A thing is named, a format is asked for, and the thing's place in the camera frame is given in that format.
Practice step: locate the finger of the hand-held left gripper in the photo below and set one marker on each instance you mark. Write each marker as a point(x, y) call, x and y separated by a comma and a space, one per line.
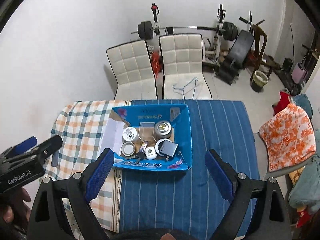
point(50, 143)
point(25, 143)

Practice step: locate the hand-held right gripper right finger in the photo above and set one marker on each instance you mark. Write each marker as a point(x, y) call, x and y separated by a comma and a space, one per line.
point(220, 177)

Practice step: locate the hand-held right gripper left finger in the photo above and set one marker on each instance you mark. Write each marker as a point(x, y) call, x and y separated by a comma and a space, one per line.
point(100, 175)

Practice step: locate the bunch of keys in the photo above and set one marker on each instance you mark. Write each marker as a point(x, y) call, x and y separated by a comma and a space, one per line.
point(140, 156)

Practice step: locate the blue cardboard box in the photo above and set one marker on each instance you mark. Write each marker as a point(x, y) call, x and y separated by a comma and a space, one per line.
point(150, 165)

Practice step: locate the small white round device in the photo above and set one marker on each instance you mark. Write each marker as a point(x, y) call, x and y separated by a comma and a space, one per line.
point(150, 153)

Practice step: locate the grey square power adapter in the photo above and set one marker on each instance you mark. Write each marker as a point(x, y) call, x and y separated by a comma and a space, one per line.
point(168, 148)

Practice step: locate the round tin with white rim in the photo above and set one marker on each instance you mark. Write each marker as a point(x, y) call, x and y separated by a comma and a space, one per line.
point(158, 146)

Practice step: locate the clear acrylic box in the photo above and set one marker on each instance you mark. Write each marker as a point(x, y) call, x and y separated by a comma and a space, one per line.
point(147, 130)

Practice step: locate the silver tin with gold top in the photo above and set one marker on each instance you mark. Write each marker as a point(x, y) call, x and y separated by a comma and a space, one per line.
point(162, 127)

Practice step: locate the person's left hand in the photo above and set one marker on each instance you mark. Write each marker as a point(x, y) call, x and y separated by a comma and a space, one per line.
point(10, 210)

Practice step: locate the small black device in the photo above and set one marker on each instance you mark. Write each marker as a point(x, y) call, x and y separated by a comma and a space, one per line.
point(55, 158)

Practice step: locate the plaid blanket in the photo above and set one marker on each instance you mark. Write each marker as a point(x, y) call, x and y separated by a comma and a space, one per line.
point(82, 120)

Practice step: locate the blue striped blanket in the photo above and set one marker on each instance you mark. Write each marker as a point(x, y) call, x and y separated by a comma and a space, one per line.
point(160, 195)

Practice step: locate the grey chair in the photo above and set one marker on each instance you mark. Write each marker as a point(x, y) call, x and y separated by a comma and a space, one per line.
point(282, 169)

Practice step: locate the orange floral cloth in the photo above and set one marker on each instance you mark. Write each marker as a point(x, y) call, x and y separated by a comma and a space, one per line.
point(287, 135)

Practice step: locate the large teal cloth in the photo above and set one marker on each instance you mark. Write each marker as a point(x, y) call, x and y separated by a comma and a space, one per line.
point(307, 185)

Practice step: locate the red cloth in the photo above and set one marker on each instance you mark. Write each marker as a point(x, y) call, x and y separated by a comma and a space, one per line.
point(283, 102)

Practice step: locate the wicker waste basket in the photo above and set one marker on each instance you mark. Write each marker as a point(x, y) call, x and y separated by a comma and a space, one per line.
point(259, 80)

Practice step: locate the white cushioned chair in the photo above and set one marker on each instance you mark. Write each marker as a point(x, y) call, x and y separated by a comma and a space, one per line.
point(182, 57)
point(132, 65)

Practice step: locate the orange net bag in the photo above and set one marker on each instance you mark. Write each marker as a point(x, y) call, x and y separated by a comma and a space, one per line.
point(155, 63)

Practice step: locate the pink suitcase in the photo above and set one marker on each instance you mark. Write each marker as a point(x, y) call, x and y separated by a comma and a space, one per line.
point(299, 72)

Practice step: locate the black sit-up bench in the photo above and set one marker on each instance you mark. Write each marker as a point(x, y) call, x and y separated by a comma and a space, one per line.
point(240, 45)

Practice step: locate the white barbell rack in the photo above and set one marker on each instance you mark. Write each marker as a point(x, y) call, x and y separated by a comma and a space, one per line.
point(220, 30)

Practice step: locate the black barbell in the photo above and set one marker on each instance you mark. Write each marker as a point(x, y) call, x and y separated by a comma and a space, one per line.
point(145, 30)

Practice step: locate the brown plastic chair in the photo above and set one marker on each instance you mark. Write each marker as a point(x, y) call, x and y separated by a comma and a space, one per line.
point(261, 33)

